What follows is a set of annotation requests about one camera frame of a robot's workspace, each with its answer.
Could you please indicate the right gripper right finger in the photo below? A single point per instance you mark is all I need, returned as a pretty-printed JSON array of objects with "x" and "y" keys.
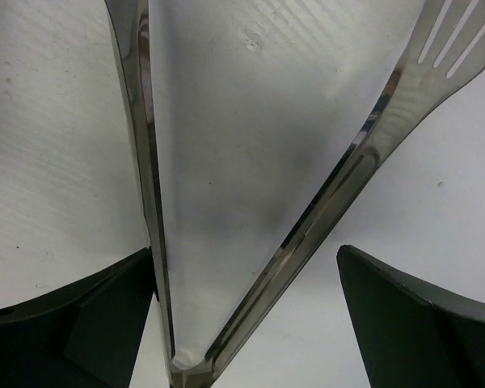
[{"x": 411, "y": 333}]

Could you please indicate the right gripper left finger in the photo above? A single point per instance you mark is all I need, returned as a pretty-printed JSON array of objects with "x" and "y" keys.
[{"x": 85, "y": 334}]

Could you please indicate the metal tongs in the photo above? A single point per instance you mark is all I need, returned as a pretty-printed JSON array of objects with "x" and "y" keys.
[{"x": 254, "y": 126}]

